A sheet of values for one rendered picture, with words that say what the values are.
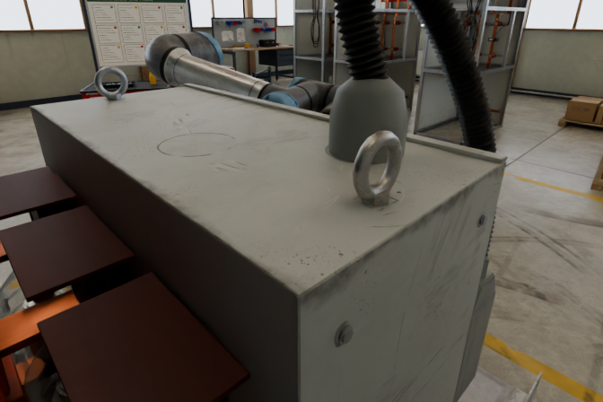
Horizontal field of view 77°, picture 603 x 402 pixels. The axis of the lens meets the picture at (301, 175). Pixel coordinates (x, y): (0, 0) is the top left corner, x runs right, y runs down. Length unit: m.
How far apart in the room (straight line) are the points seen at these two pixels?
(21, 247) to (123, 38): 6.65
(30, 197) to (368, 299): 0.37
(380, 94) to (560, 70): 8.97
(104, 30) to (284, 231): 6.83
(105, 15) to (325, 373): 6.87
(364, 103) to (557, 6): 9.09
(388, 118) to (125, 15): 6.77
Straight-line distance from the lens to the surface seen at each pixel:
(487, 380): 0.91
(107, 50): 7.00
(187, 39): 1.10
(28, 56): 8.46
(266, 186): 0.25
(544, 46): 9.29
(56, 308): 0.41
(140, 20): 7.00
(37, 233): 0.40
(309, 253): 0.18
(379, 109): 0.28
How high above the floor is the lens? 1.49
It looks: 23 degrees down
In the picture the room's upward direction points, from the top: straight up
